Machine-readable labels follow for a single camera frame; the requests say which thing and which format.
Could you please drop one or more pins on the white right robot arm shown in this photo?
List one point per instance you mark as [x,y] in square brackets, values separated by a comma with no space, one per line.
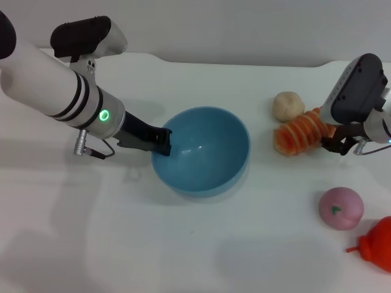
[380,128]

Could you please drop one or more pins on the pink peach bun green leaf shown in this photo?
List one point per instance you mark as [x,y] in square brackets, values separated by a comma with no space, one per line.
[343,210]

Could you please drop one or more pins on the blue ceramic bowl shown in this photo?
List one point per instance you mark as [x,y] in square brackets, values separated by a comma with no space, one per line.
[210,171]

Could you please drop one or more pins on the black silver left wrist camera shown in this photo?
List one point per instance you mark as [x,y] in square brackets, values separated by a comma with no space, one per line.
[82,33]

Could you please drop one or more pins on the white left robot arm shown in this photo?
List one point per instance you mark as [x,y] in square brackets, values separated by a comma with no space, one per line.
[46,88]

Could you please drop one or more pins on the red rubber toy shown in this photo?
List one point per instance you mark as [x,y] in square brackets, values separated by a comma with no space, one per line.
[377,247]

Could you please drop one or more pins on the long orange striped bread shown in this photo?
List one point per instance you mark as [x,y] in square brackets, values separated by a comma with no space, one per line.
[297,134]

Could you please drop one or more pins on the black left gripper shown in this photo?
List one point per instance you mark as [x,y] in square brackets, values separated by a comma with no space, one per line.
[136,134]

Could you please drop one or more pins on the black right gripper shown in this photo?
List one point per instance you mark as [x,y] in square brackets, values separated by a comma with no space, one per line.
[351,134]

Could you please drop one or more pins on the round beige bun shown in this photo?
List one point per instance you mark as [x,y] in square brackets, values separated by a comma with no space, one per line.
[285,105]

